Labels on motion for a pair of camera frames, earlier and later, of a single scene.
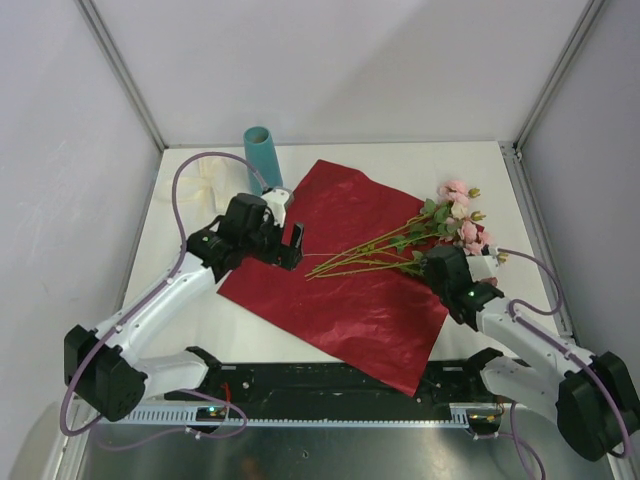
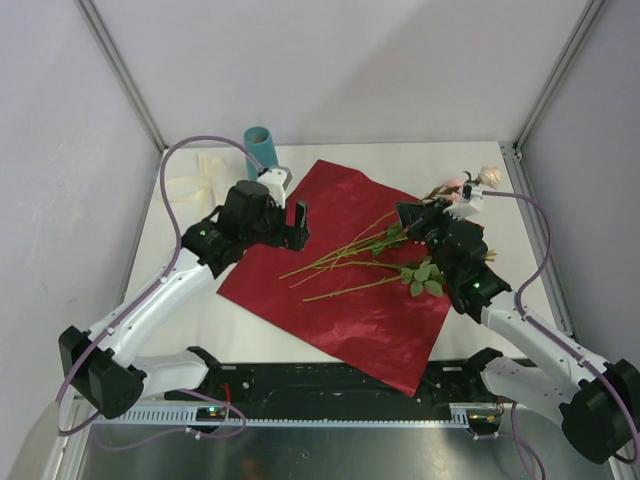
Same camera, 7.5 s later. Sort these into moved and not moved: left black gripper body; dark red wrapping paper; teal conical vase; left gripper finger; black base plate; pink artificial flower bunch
Moved: pink artificial flower bunch; left black gripper body; left gripper finger
Not moved: dark red wrapping paper; teal conical vase; black base plate
